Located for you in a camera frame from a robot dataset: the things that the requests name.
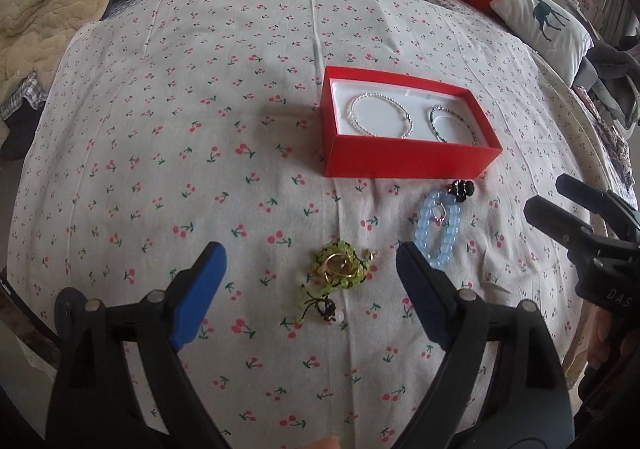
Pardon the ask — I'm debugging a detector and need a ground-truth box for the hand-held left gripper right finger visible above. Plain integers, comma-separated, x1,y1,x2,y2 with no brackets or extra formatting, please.
395,241,576,449

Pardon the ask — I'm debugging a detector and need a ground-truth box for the person's right hand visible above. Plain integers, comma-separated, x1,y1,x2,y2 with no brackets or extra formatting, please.
586,310,628,372

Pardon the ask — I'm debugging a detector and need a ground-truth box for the gold ring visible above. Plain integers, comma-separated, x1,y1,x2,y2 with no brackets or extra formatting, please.
322,254,355,280

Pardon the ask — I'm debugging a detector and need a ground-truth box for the cherry print bed sheet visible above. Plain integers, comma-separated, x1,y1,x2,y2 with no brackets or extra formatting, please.
7,0,626,449

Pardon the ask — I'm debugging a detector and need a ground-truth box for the thin green bead bracelet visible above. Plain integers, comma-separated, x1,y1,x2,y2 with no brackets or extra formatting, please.
429,104,477,146

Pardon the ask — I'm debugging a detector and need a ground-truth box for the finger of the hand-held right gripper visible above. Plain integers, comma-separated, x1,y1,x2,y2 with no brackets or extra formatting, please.
524,197,608,262
556,174,640,242

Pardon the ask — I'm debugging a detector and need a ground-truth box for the silver bead bracelet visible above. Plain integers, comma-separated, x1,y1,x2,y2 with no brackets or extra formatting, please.
346,94,413,140

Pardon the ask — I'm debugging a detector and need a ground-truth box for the floral patterned cloth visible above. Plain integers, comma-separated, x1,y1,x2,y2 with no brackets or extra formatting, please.
575,84,640,210

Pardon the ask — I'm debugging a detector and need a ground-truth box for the red cardboard box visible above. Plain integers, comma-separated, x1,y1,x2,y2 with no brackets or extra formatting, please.
320,66,503,178

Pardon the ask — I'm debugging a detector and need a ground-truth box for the white deer print pillow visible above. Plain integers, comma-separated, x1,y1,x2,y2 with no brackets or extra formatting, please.
490,0,595,84

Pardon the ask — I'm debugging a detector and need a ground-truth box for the green bead bracelet with tassel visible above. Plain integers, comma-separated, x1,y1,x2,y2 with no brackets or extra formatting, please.
298,241,373,327

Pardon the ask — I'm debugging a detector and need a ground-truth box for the black bead cluster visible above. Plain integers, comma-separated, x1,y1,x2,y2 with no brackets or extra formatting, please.
446,180,476,203

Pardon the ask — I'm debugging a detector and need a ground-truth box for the plaid cloth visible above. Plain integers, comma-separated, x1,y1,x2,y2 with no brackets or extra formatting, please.
0,74,48,122

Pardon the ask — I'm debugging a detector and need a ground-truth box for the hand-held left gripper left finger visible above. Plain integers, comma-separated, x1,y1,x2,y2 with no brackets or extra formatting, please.
47,241,231,449

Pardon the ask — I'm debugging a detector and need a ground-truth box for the light blue bead bracelet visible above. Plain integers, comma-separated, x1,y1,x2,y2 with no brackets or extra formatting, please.
414,189,465,272

